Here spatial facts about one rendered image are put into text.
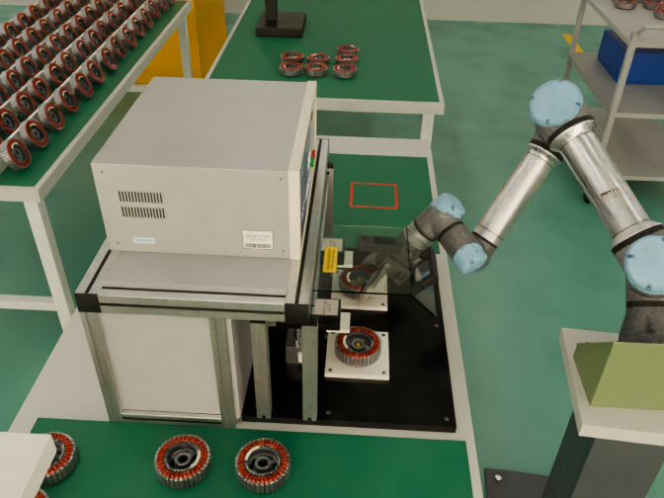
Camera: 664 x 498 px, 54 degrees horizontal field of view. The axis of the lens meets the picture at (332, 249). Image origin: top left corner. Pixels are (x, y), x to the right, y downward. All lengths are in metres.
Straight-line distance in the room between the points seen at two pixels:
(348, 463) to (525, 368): 1.46
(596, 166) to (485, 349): 1.39
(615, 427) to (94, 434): 1.14
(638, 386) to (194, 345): 0.97
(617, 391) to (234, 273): 0.89
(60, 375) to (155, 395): 0.30
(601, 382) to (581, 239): 2.04
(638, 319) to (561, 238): 1.95
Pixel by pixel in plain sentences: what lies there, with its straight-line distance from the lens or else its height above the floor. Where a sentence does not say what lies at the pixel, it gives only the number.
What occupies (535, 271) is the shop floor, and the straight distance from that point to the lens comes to 3.27.
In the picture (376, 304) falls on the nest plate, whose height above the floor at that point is 0.78.
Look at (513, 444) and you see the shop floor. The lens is 2.49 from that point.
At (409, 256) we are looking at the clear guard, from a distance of 1.42.
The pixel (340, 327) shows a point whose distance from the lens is 1.50.
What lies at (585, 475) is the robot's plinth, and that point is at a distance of 1.87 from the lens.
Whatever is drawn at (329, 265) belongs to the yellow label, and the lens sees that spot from 1.38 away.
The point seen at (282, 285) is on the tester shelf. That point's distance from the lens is 1.25.
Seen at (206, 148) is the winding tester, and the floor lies 1.32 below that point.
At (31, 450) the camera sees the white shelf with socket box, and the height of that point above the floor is 1.21.
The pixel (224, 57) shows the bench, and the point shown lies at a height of 0.75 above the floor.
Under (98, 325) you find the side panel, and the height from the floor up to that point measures 1.03.
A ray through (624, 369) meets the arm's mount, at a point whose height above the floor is 0.87.
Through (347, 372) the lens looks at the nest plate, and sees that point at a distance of 1.54.
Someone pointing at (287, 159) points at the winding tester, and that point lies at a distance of 1.24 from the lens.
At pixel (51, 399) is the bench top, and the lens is 1.64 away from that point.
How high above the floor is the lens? 1.91
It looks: 36 degrees down
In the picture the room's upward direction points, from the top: 1 degrees clockwise
